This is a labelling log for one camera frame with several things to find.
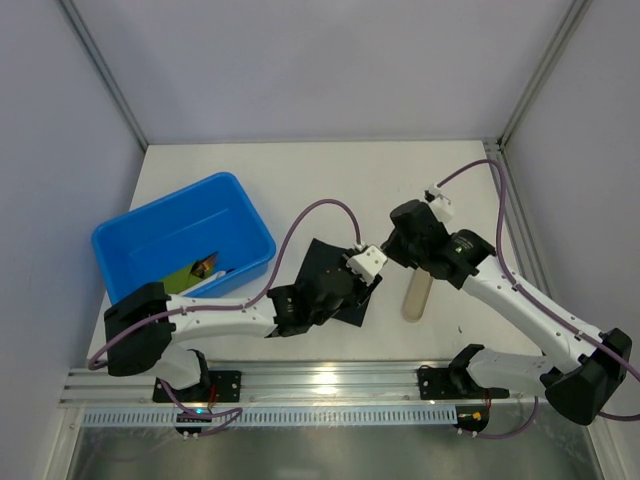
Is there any black paper napkin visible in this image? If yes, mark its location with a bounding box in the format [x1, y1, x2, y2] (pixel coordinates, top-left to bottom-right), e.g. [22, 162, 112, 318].
[296, 238, 369, 328]

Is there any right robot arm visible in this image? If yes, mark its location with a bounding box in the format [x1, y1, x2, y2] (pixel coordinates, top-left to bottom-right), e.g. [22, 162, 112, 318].
[382, 200, 632, 426]

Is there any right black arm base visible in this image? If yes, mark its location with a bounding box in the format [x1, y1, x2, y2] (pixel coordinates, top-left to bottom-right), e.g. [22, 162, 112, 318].
[416, 365, 456, 401]

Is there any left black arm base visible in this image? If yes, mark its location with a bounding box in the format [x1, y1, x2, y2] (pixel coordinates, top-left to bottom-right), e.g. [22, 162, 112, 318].
[171, 370, 242, 403]

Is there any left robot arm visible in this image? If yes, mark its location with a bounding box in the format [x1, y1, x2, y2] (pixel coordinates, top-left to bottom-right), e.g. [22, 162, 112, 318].
[98, 247, 387, 390]

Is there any green packet in bin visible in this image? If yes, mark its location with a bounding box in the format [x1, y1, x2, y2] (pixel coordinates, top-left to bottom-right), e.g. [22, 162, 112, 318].
[161, 252, 234, 295]

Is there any blue plastic bin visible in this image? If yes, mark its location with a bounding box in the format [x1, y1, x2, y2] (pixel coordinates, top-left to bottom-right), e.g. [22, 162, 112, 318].
[91, 172, 276, 304]

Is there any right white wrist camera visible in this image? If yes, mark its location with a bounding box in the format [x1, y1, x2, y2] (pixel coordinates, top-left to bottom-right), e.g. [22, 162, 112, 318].
[425, 183, 455, 224]

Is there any aluminium rail frame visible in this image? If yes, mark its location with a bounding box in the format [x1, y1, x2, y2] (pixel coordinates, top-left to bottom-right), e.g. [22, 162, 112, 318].
[58, 359, 606, 410]

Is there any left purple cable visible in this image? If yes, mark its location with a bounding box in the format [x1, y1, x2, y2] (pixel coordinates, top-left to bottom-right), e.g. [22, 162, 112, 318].
[87, 198, 364, 436]

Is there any slotted cable duct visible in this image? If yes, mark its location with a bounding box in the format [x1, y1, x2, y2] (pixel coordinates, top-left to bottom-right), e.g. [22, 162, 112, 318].
[81, 404, 458, 428]

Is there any right frame post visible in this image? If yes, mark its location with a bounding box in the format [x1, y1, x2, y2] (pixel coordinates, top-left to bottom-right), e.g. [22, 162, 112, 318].
[497, 0, 596, 151]

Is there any frame post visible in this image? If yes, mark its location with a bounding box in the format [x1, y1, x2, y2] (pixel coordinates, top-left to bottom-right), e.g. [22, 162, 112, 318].
[497, 0, 596, 151]
[56, 0, 149, 152]

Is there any left frame post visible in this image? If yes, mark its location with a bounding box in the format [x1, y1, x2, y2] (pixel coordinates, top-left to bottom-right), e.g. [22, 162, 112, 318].
[56, 0, 149, 152]

